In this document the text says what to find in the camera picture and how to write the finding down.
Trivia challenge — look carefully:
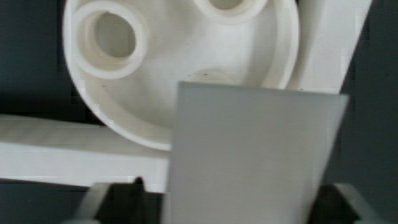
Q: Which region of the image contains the white stool leg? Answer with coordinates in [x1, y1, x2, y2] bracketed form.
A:
[163, 83, 348, 224]

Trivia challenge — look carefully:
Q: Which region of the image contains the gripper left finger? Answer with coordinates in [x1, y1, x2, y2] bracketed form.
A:
[62, 177, 163, 224]

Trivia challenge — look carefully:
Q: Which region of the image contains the white L-shaped fence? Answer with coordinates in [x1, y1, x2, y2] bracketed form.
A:
[0, 0, 373, 190]

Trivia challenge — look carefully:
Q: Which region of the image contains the white round stool seat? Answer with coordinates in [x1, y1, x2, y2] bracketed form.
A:
[62, 0, 300, 150]

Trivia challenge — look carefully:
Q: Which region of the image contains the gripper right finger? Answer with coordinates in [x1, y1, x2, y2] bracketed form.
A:
[307, 183, 385, 224]

